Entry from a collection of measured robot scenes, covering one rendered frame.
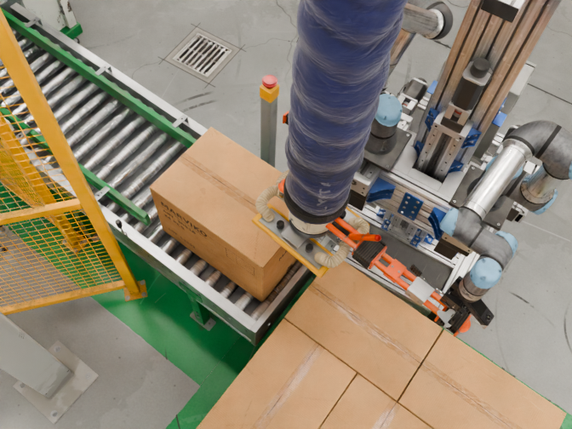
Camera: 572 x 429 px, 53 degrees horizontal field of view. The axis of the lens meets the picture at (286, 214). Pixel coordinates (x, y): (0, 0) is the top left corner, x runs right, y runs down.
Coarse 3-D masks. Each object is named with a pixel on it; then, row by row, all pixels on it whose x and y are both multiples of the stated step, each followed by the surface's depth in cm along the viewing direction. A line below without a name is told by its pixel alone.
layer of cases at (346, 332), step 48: (336, 288) 265; (288, 336) 253; (336, 336) 254; (384, 336) 255; (432, 336) 256; (240, 384) 242; (288, 384) 243; (336, 384) 244; (384, 384) 245; (432, 384) 246; (480, 384) 246
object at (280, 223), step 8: (272, 208) 216; (256, 216) 214; (280, 216) 214; (256, 224) 213; (264, 224) 213; (272, 224) 213; (280, 224) 210; (288, 224) 213; (272, 232) 212; (280, 232) 211; (280, 240) 210; (312, 240) 211; (288, 248) 209; (296, 248) 209; (304, 248) 209; (312, 248) 206; (320, 248) 209; (296, 256) 208; (304, 256) 207; (312, 256) 207; (304, 264) 207; (312, 264) 206; (320, 264) 206; (320, 272) 205
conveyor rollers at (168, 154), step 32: (0, 64) 322; (32, 64) 320; (64, 64) 325; (0, 96) 312; (64, 96) 313; (96, 96) 311; (64, 128) 301; (128, 128) 302; (96, 160) 293; (160, 160) 293; (128, 192) 284; (160, 224) 277; (224, 288) 262; (256, 320) 256
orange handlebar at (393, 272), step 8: (280, 184) 208; (328, 224) 201; (344, 224) 201; (336, 232) 200; (352, 232) 200; (344, 240) 199; (352, 248) 198; (384, 256) 196; (376, 264) 195; (392, 264) 194; (400, 264) 194; (384, 272) 194; (392, 272) 193; (400, 272) 193; (408, 272) 193; (392, 280) 194; (400, 280) 192; (432, 296) 190; (440, 296) 190; (424, 304) 189; (432, 304) 189; (464, 328) 185
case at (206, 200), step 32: (192, 160) 246; (224, 160) 247; (256, 160) 248; (160, 192) 238; (192, 192) 239; (224, 192) 239; (256, 192) 240; (192, 224) 239; (224, 224) 232; (224, 256) 244; (256, 256) 226; (288, 256) 250; (256, 288) 248
